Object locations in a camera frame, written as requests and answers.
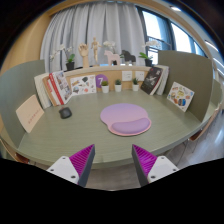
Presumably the dark-framed window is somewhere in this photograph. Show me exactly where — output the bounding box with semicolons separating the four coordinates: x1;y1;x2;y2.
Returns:
138;8;208;68

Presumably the purple round number sign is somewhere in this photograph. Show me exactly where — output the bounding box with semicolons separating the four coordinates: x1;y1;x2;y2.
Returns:
95;73;109;89

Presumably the green desk partition panel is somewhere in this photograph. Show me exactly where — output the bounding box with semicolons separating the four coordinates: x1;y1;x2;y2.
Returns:
0;59;46;148
157;49;214;123

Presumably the pink wooden horse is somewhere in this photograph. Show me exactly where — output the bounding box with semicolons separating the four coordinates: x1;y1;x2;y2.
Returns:
103;49;122;67

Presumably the wooden mannequin figure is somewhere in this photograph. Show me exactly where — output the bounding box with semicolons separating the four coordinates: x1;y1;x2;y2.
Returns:
90;36;102;66

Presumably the wooden hand model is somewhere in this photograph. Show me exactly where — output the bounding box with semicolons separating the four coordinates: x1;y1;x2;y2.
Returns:
77;43;91;69

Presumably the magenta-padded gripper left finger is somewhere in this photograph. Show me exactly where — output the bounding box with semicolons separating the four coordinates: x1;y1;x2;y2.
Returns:
45;143;96;188

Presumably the red-spined picture book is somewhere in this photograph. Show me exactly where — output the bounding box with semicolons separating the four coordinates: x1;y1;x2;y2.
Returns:
48;70;73;106

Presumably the tan book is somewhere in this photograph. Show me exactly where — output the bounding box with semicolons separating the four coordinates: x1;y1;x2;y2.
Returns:
42;75;60;107

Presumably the beige card with red text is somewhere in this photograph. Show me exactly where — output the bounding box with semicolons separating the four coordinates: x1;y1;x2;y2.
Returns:
15;94;45;134

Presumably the white wall socket plate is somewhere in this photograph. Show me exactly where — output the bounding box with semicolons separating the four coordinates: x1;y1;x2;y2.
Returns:
121;70;134;82
134;70;146;82

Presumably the purple mouse pad with wrist rest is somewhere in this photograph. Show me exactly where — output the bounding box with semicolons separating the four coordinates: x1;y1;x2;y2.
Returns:
99;102;152;137

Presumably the black wooden horse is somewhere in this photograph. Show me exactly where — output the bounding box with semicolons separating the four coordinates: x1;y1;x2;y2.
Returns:
119;49;137;66

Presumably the thick white book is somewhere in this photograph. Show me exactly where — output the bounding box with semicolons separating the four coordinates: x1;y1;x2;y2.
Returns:
33;72;53;110

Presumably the white sticker sheet card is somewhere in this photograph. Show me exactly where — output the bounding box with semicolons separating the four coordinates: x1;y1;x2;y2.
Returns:
69;74;97;97

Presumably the small succulent in white pot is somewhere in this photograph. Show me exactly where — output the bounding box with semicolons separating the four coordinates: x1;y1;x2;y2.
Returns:
114;78;123;93
131;77;140;92
100;80;110;94

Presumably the black computer mouse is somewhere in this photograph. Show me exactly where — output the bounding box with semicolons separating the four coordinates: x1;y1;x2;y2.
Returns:
58;106;73;120

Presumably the black cover book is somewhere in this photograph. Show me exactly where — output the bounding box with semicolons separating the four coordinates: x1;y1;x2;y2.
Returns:
140;66;164;96

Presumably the grey curtain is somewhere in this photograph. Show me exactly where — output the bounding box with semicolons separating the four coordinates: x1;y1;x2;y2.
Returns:
39;3;149;73

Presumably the colourful sticker card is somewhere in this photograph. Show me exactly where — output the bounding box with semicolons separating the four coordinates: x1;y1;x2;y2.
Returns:
166;81;196;113

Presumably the white orchid in black pot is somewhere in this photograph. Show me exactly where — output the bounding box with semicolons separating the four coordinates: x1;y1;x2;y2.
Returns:
49;44;77;72
102;40;118;54
138;39;163;68

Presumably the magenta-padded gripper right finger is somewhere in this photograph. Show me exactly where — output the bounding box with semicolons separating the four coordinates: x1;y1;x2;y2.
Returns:
131;143;180;188

